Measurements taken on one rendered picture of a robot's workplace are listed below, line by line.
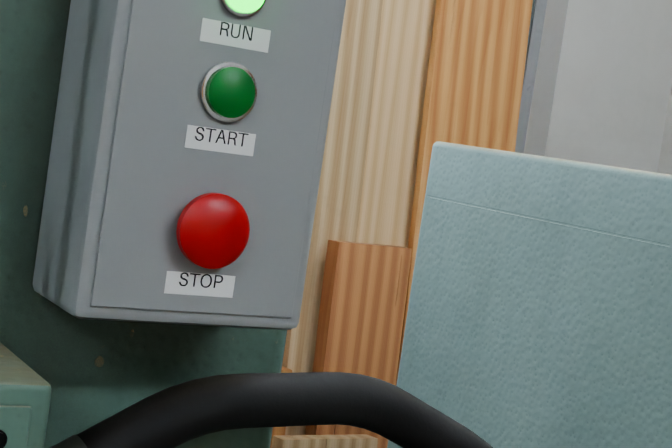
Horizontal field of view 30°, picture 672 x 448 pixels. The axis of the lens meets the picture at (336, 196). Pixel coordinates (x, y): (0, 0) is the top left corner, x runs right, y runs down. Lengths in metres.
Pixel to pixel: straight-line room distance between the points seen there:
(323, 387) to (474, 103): 1.85
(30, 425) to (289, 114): 0.16
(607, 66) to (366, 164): 0.74
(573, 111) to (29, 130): 2.27
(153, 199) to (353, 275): 1.68
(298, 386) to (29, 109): 0.17
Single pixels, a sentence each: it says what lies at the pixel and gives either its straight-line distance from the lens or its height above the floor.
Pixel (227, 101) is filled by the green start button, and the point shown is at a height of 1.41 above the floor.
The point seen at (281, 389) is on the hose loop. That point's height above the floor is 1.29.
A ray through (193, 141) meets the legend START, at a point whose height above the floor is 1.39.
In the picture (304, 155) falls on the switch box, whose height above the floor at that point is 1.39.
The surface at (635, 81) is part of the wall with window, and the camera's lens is 2.88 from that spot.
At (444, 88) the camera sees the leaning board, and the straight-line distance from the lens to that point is 2.34.
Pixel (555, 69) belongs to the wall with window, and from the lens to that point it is 2.72.
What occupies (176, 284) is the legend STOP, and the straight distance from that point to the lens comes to 0.50.
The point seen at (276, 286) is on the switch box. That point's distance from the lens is 0.52.
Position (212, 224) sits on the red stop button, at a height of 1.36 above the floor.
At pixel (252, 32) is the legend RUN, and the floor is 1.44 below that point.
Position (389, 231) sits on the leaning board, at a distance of 2.32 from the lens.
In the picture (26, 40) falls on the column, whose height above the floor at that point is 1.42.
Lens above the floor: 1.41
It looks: 3 degrees down
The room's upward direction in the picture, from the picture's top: 8 degrees clockwise
